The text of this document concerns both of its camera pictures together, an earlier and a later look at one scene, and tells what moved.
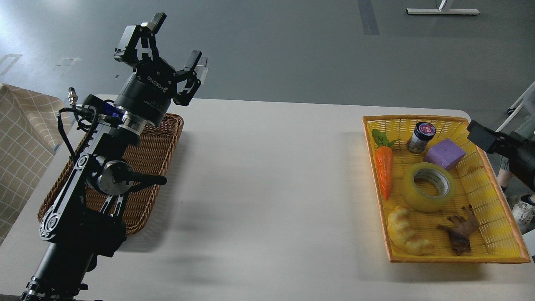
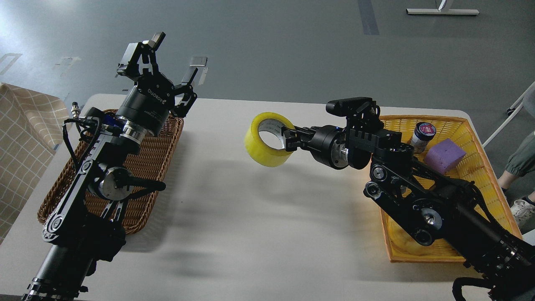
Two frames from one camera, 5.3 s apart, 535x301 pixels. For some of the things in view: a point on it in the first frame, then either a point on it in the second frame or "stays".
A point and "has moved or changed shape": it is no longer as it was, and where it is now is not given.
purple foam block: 444,154 stays
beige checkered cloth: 33,126 stays
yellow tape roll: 427,187 has moved or changed shape
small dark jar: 423,132 stays
